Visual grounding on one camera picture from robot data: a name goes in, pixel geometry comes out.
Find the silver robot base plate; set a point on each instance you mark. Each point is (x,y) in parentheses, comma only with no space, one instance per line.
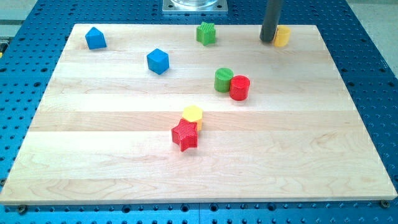
(191,6)

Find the green cylinder block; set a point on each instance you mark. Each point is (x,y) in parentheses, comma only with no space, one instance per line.
(223,77)

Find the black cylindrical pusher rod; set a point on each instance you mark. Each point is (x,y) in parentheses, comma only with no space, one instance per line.
(271,20)

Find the red star block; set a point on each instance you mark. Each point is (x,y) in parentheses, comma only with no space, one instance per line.
(185,134)

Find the red cylinder block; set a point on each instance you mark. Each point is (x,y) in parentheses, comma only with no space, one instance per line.
(239,87)

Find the yellow hexagon block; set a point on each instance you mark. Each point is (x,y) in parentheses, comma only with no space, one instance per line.
(193,114)

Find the yellow cylinder block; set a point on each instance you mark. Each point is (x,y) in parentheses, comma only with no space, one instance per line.
(282,36)

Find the blue perforated table plate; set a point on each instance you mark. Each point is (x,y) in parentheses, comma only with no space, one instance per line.
(361,37)

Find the blue cube block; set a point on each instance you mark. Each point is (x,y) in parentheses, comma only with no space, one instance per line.
(158,61)

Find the light wooden board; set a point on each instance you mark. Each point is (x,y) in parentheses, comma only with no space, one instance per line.
(102,132)

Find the green star block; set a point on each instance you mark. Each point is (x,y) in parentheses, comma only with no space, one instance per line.
(206,33)

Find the blue pentagon block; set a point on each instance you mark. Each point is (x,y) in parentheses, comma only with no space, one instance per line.
(95,39)

